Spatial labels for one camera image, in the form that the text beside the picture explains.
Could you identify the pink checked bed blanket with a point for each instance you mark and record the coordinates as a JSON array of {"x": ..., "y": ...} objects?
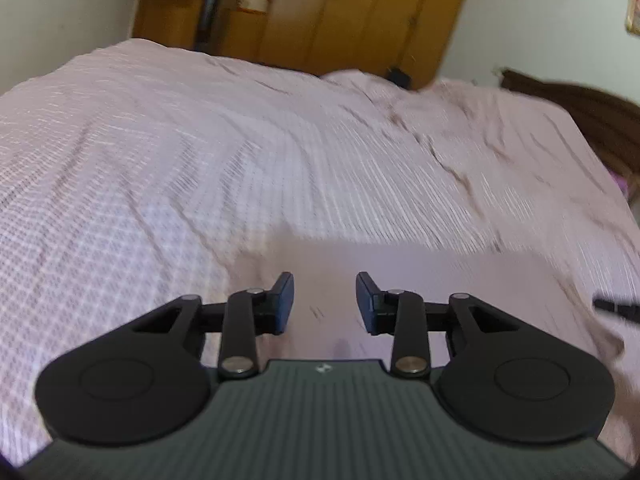
[{"x": 175, "y": 160}]

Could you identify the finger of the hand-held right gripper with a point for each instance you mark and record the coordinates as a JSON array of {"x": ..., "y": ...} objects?
[{"x": 620, "y": 309}]

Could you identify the pink knitted sweater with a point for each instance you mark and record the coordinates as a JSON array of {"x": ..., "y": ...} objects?
[{"x": 450, "y": 280}]

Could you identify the white and orange box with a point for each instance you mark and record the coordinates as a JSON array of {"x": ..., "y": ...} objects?
[{"x": 253, "y": 0}]

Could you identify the wooden wardrobe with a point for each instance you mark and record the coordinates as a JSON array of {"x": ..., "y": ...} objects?
[{"x": 340, "y": 10}]

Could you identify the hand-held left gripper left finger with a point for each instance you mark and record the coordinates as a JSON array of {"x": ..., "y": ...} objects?
[{"x": 285, "y": 305}]

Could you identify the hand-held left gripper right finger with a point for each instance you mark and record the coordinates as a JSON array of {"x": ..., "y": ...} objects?
[{"x": 365, "y": 305}]

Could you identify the dark wooden headboard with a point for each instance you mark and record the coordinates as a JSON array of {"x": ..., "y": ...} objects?
[{"x": 600, "y": 110}]

